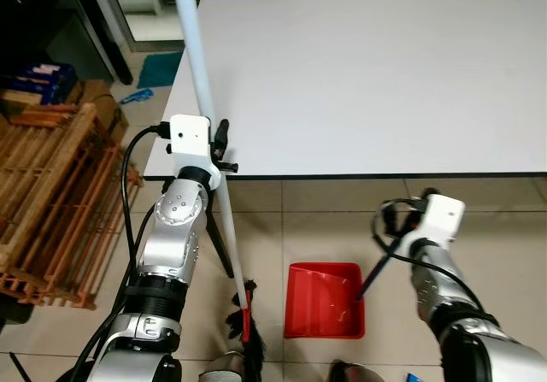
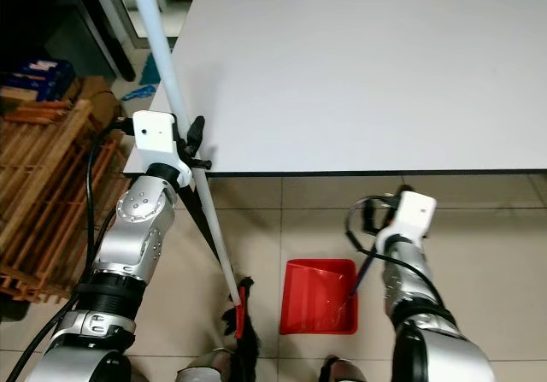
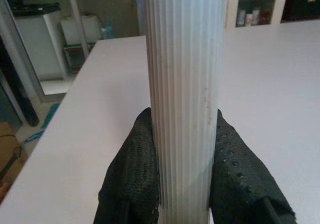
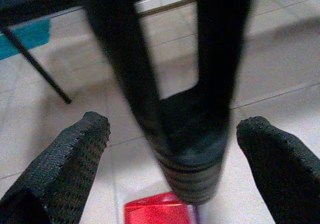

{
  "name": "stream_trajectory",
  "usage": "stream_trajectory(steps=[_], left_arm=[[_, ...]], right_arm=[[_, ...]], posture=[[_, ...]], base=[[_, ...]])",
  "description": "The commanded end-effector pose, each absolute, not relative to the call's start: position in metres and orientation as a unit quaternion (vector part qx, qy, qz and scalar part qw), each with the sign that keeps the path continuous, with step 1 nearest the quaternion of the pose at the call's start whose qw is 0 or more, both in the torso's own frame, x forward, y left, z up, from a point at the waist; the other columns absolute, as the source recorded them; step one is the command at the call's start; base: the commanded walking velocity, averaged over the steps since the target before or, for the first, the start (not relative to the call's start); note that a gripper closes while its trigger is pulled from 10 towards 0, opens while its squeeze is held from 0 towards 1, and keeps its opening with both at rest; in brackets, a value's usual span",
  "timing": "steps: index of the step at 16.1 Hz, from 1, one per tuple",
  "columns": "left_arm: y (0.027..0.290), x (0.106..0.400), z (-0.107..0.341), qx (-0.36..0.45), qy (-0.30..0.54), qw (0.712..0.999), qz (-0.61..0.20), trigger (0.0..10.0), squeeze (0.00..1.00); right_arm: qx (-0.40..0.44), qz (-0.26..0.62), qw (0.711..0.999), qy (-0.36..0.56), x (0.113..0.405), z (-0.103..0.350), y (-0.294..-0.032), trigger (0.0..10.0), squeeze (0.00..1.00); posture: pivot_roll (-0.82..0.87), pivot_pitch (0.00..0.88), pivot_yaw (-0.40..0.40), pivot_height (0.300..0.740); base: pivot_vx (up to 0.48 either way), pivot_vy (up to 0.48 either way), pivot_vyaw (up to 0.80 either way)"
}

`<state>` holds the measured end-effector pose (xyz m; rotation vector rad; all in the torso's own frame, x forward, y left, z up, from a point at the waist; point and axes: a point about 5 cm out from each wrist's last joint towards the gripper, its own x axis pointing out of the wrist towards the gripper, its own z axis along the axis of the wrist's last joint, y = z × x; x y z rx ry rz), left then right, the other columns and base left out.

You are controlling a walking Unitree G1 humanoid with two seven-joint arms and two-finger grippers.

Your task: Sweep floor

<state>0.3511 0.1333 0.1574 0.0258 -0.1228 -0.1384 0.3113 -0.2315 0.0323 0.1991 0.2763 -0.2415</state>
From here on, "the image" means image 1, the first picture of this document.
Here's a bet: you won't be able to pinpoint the white-handled red black broom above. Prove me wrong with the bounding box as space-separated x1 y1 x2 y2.
169 0 268 376

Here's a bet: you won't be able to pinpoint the red dustpan blue handle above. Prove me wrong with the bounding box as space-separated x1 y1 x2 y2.
284 232 407 340

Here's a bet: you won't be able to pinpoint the teal floor mat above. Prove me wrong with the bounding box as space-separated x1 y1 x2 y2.
137 50 185 91

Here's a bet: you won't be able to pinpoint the small blue wrapper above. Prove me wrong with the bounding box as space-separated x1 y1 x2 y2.
119 89 156 106

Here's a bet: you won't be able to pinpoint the white table black legs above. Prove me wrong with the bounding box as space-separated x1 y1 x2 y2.
142 0 547 280

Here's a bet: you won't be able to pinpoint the wooden slatted rack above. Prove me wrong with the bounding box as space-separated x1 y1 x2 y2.
0 100 144 312

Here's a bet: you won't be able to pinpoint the grey robot right leg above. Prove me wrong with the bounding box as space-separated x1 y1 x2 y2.
329 360 379 382

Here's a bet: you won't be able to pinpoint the blue printed carton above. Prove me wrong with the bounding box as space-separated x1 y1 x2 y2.
0 60 79 107

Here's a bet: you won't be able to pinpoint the dark cabinet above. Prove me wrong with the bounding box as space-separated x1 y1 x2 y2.
0 0 136 85

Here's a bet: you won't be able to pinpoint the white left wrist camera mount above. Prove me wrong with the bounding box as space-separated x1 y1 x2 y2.
168 114 216 188

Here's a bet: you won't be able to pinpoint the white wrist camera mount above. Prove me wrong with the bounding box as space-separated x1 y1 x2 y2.
168 114 216 188
409 192 468 253

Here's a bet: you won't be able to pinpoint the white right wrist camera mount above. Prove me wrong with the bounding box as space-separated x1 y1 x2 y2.
409 192 468 253

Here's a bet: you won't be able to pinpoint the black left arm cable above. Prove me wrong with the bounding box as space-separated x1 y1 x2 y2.
75 122 174 382

